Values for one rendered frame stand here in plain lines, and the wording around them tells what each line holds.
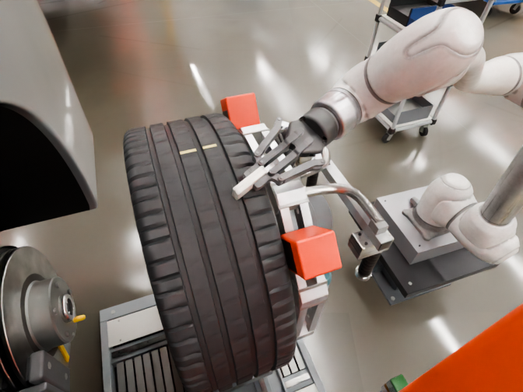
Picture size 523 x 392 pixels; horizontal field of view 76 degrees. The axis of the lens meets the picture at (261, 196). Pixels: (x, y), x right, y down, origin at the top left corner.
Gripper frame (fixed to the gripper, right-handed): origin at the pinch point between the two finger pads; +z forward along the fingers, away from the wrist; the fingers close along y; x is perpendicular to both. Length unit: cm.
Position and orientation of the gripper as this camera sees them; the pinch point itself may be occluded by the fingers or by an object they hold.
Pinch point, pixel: (249, 183)
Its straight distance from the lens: 58.6
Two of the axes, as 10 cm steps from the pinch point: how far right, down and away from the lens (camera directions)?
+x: 1.6, -3.7, -9.2
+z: -7.2, 6.0, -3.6
